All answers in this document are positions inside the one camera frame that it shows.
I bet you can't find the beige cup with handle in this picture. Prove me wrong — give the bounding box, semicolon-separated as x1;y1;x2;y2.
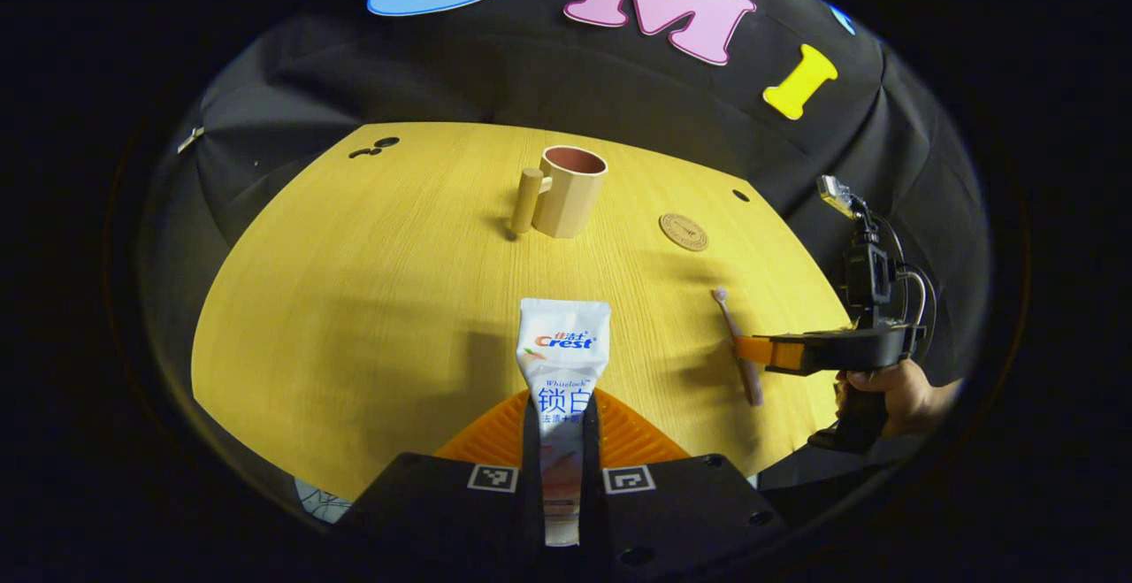
510;145;609;240

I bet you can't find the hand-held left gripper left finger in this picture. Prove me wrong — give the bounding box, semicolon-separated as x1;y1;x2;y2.
332;388;545;583

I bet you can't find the round brown coaster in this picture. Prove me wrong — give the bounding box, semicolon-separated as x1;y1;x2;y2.
658;213;709;253

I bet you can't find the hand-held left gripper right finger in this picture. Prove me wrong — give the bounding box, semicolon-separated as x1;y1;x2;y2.
579;388;788;583

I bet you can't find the pale pink toothbrush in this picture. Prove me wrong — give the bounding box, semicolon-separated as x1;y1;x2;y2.
711;287;764;408

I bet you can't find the white toothpaste tube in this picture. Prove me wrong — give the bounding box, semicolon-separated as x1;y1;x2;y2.
516;297;612;548

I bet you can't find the black backdrop cloth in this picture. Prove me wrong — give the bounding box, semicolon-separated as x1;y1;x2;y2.
141;0;991;513

